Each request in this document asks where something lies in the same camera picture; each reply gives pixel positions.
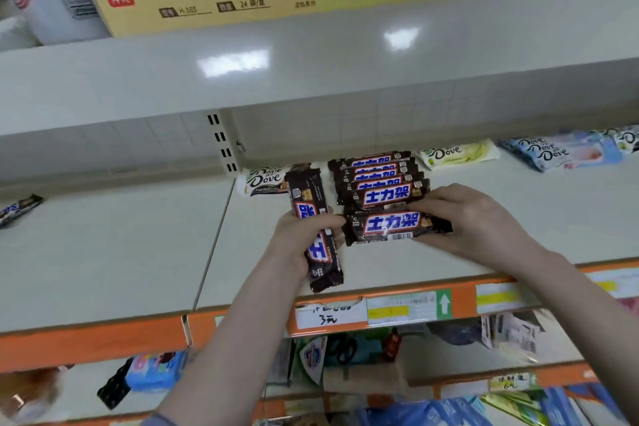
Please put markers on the person's right forearm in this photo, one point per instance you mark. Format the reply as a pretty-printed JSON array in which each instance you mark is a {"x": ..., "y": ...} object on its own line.
[{"x": 589, "y": 311}]

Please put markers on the price label with green arrow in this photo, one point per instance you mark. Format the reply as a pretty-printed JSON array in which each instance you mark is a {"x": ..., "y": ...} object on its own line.
[{"x": 407, "y": 307}]

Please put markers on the person's left hand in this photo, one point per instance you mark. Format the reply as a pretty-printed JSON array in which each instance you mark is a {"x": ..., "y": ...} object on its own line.
[{"x": 292, "y": 236}]

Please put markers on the person's left forearm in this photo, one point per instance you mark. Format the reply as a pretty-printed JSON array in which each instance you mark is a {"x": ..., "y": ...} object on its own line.
[{"x": 234, "y": 341}]

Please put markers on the dark chocolate candy bar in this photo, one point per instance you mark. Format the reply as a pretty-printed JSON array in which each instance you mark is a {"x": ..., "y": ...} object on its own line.
[
  {"x": 319, "y": 261},
  {"x": 17, "y": 210},
  {"x": 389, "y": 226}
]

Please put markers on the white shelf with orange edge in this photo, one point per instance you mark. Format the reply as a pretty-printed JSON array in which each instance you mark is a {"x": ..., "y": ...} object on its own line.
[
  {"x": 549, "y": 211},
  {"x": 100, "y": 261}
]

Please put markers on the white patterned chocolate packet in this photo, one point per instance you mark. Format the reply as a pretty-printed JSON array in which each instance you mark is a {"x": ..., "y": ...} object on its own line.
[{"x": 626, "y": 138}]

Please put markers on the white and yellow price label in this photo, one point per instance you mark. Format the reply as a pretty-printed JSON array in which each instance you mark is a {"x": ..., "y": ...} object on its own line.
[
  {"x": 616, "y": 283},
  {"x": 496, "y": 298}
]

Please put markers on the white upper shelf board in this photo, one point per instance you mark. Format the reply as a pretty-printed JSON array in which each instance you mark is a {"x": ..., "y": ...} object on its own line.
[{"x": 319, "y": 71}]

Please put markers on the handwritten white price label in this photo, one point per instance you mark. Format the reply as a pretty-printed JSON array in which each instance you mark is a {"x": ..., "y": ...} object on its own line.
[{"x": 329, "y": 316}]

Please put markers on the slotted white shelf upright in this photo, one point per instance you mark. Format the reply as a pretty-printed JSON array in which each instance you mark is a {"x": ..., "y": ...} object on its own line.
[{"x": 223, "y": 143}]

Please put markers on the teal packet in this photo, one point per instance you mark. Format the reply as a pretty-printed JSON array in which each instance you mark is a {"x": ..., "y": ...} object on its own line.
[{"x": 352, "y": 348}]

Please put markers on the green and white packet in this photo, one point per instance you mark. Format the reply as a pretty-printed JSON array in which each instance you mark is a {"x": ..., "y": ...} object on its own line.
[{"x": 310, "y": 358}]

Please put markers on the light blue chocolate packet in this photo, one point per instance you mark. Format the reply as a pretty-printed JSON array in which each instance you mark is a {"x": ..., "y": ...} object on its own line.
[{"x": 559, "y": 151}]

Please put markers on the blue plastic packets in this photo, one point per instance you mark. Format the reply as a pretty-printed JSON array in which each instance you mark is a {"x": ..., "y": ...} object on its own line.
[{"x": 424, "y": 413}]

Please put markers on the row of dark chocolate bars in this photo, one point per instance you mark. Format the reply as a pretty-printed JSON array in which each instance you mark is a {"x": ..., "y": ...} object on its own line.
[{"x": 379, "y": 181}]

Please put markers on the person's left thumb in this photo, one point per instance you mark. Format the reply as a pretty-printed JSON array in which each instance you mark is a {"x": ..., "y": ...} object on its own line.
[{"x": 332, "y": 224}]

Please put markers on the person's right thumb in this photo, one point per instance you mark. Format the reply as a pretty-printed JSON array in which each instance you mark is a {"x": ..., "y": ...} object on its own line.
[{"x": 433, "y": 242}]

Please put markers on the green plastic packet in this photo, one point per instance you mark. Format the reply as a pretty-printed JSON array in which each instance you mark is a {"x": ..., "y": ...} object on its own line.
[{"x": 514, "y": 408}]

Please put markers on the orange translucent bag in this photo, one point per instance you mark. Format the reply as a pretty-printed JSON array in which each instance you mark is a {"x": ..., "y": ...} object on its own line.
[{"x": 27, "y": 393}]

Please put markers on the blue and pink soap packet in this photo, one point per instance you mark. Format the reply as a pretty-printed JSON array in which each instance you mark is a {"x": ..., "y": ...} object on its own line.
[{"x": 155, "y": 370}]

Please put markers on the black studded packet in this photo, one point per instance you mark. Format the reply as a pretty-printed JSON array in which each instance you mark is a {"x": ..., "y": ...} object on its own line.
[{"x": 115, "y": 385}]

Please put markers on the white hanging paper tags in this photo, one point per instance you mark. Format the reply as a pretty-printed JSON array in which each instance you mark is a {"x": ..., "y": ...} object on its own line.
[{"x": 514, "y": 333}]

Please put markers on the red small packet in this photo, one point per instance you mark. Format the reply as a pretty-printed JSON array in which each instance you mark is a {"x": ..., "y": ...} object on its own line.
[{"x": 392, "y": 345}]

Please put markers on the pale yellow chocolate packet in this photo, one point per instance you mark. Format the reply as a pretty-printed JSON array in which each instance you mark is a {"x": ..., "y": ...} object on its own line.
[{"x": 459, "y": 153}]

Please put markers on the person's right hand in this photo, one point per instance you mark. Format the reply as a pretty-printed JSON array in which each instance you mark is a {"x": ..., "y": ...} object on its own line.
[{"x": 479, "y": 228}]

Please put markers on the lower shelf with orange edge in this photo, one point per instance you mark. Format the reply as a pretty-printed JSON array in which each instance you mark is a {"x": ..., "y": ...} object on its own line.
[{"x": 449, "y": 383}]

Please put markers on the white and brown chocolate packet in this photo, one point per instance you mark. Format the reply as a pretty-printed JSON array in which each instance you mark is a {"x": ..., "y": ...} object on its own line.
[{"x": 262, "y": 181}]

